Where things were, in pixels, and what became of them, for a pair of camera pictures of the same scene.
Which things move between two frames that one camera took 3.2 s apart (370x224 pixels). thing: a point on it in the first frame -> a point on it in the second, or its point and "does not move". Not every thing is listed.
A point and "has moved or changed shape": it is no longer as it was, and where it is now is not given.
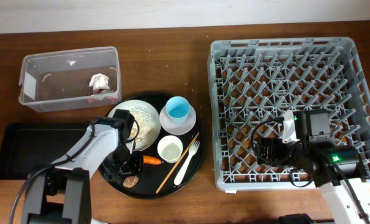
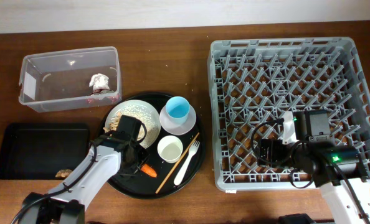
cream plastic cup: [170, 148] does not move
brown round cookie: [131, 181] has moved or changed shape
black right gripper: [275, 144] does not move
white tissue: [99, 81] does not move
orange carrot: [151, 160] -> [149, 170]
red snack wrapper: [103, 95] does not move
